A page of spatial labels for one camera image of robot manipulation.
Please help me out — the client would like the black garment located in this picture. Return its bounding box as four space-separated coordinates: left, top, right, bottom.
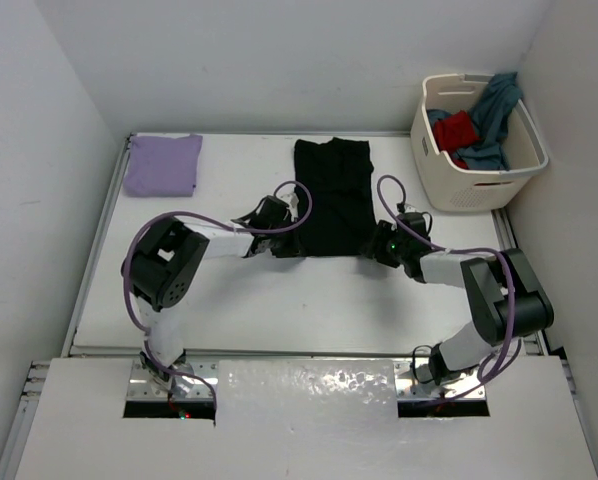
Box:
294 138 376 257

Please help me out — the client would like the purple t shirt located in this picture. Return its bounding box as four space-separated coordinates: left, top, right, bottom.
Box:
123 134 203 198

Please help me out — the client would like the red garment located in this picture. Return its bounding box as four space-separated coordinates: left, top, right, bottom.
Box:
430 111 480 169

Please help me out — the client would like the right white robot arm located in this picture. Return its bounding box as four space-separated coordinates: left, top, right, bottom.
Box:
362 204 554 386

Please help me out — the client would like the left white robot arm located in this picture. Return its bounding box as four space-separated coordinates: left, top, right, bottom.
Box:
121 183 314 383

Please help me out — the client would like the beige laundry basket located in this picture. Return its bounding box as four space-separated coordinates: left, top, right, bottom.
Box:
411 73 549 213

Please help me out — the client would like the teal shirt in basket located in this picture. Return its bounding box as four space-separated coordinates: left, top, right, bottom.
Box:
427 72 523 171

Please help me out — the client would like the white front cover board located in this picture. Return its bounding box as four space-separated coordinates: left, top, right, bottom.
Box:
17 357 596 479

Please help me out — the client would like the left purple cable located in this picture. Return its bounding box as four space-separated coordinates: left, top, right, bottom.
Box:
122 180 314 411

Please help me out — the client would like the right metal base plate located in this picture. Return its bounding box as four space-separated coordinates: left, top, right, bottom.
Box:
393 357 486 402

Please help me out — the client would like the metal base plate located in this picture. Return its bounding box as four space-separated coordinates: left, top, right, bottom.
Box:
393 357 486 402
126 352 219 404

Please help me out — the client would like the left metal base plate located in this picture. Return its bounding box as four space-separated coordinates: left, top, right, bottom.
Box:
126 352 219 404

